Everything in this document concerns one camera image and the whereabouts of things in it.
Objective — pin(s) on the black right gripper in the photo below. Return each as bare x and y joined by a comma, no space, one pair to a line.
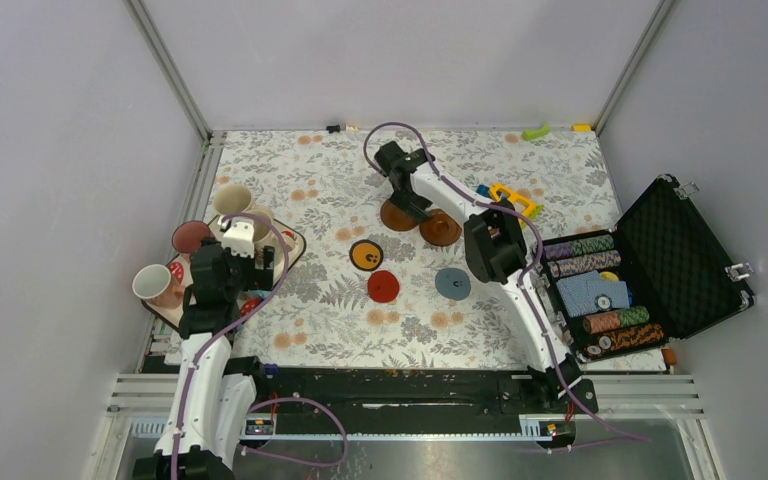
414,207

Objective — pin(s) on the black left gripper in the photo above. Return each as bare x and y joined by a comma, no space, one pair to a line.
257,278

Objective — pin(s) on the brown wooden coaster top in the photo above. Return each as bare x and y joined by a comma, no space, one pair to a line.
395,218

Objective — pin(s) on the brown wooden coaster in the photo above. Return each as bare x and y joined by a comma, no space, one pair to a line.
439,229
395,218

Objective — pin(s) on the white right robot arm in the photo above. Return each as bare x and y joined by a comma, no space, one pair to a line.
496,255

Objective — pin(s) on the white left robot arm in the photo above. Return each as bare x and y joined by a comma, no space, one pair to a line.
208,408

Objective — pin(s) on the yellow black-rimmed coaster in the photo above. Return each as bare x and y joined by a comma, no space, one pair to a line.
366,255

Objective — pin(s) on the red round coaster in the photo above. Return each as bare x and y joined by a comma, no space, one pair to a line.
383,286

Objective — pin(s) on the blue-grey round coaster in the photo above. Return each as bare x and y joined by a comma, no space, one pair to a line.
453,283

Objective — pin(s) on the blue mug yellow inside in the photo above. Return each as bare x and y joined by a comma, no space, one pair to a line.
262,294

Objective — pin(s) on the pink mug dark rim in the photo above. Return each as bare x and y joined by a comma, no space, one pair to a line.
187,237

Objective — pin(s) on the white mushroom pattern tray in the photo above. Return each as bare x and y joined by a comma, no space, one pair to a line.
288,248

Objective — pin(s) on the pink mug white inside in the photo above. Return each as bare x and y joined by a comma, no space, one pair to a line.
156,285

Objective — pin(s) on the cream mug far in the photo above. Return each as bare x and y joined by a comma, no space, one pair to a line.
233,199

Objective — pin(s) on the yellow toy shape sorter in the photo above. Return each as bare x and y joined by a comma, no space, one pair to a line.
522,204

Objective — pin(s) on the floral tablecloth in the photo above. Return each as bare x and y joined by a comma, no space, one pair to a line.
321,186

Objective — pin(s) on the green plastic block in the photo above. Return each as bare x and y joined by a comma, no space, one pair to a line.
534,134

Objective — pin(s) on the black poker chip case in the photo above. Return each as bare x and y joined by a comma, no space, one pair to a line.
659,274

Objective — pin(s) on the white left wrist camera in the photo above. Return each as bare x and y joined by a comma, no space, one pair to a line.
238,237

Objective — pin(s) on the cream mug with handle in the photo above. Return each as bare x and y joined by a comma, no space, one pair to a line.
262,231

